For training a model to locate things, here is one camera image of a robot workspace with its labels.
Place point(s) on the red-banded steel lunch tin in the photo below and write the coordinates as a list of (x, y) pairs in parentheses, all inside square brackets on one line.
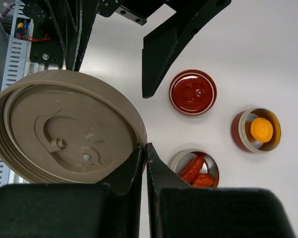
[(240, 131)]

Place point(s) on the red round lid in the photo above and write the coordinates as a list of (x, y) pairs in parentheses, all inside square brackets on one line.
[(192, 92)]

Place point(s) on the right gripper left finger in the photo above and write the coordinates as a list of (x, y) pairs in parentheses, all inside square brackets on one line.
[(109, 208)]

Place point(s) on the brown round lid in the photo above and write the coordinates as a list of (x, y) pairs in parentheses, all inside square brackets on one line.
[(64, 126)]

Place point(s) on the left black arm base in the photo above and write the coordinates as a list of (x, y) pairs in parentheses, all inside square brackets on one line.
[(40, 31)]

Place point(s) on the orange round food ball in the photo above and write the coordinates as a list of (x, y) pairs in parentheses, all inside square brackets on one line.
[(261, 130)]

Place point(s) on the beige-banded steel lunch tin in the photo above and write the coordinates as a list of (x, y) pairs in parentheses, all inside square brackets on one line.
[(182, 159)]

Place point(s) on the slotted grey cable duct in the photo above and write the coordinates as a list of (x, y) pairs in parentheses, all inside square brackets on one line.
[(16, 66)]

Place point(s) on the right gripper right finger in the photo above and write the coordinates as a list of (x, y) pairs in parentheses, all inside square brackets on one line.
[(178, 210)]

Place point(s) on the red sausage piece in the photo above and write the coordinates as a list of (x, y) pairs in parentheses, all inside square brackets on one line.
[(193, 169), (203, 180)]

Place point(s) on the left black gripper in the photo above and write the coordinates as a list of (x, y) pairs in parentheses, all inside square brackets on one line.
[(73, 21)]

